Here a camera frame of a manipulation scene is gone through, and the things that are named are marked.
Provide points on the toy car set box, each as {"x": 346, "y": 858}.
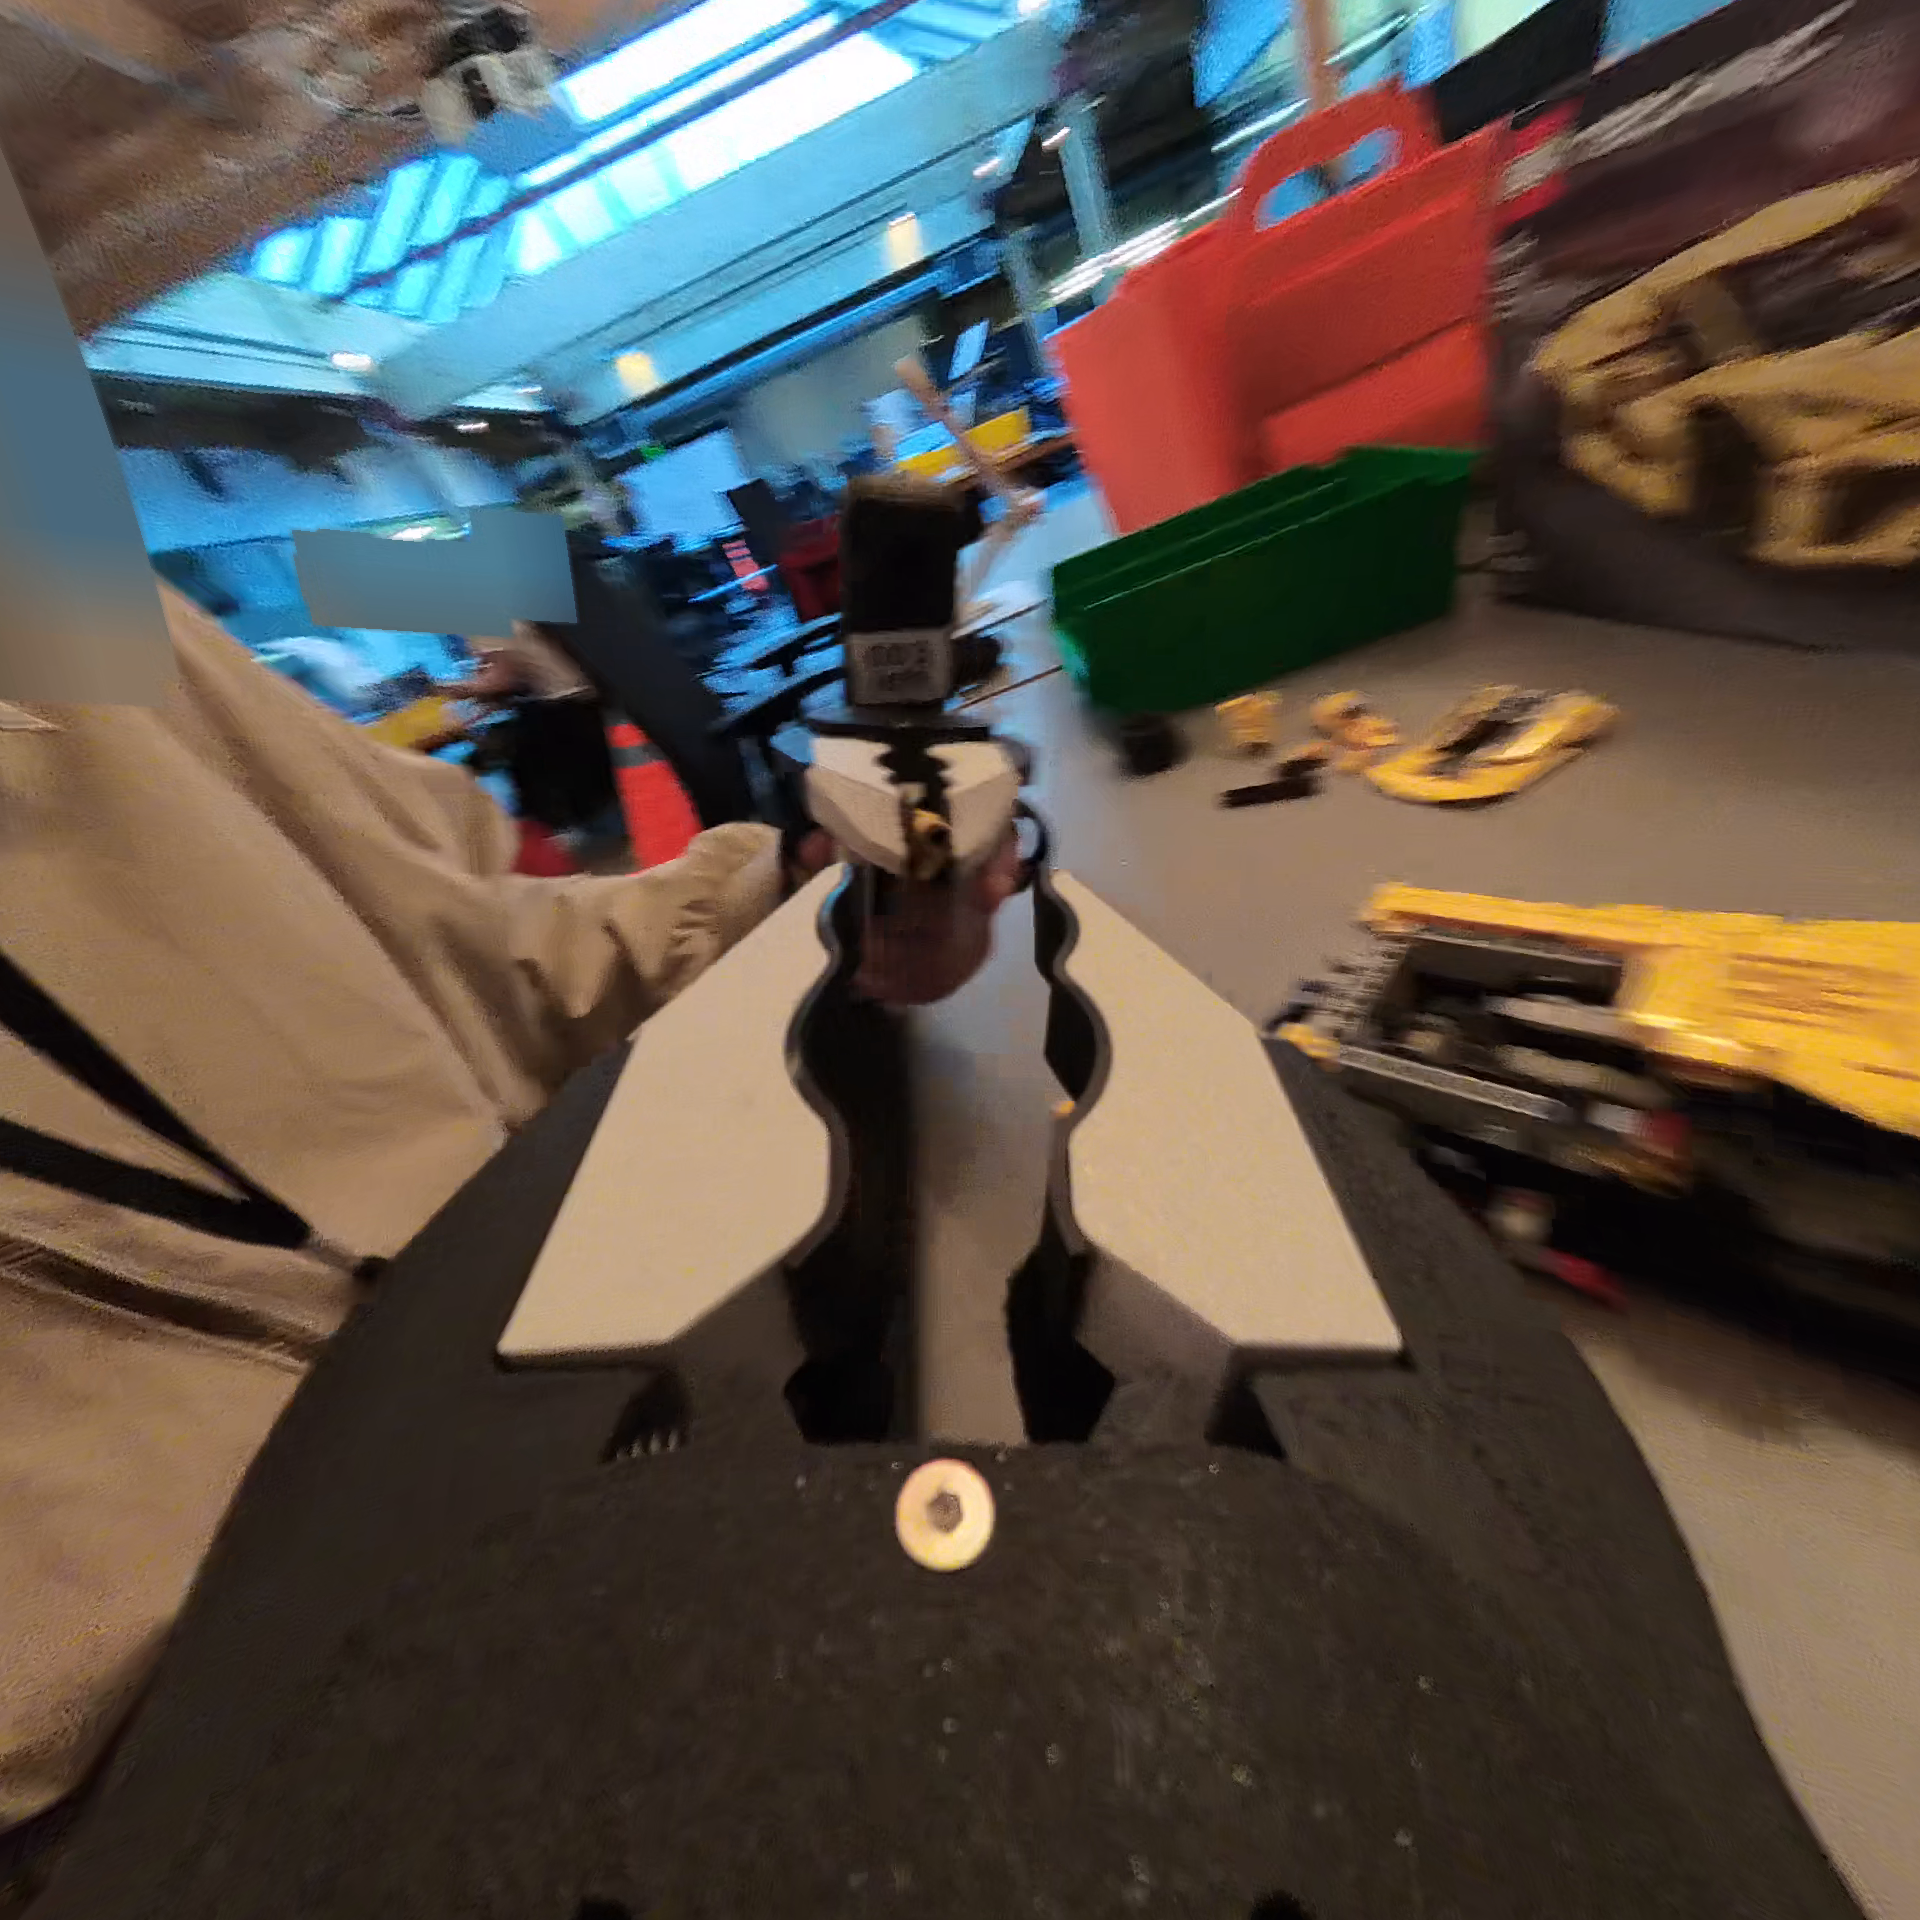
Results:
{"x": 1710, "y": 362}

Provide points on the small yellow toy piece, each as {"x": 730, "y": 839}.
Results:
{"x": 1247, "y": 721}
{"x": 1352, "y": 721}

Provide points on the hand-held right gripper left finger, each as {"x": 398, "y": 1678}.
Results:
{"x": 675, "y": 1201}

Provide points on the black toy wheel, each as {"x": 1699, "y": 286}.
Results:
{"x": 1149, "y": 741}

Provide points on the grey desk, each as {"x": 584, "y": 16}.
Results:
{"x": 1785, "y": 816}

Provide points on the person's left hand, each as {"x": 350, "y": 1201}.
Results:
{"x": 930, "y": 938}

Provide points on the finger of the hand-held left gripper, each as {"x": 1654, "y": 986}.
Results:
{"x": 990, "y": 806}
{"x": 855, "y": 806}

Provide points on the black toy beam piece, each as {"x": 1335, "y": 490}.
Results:
{"x": 1275, "y": 780}

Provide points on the green plastic bin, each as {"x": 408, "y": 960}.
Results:
{"x": 1275, "y": 585}

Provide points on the yellow toy car chassis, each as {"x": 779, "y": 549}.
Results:
{"x": 1681, "y": 1052}

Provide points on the yellow toy car hood panel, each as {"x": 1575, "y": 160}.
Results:
{"x": 1486, "y": 745}

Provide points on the orange bag-shaped storage box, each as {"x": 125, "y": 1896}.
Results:
{"x": 1321, "y": 301}

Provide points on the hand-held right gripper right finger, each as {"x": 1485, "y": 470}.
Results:
{"x": 1217, "y": 1201}

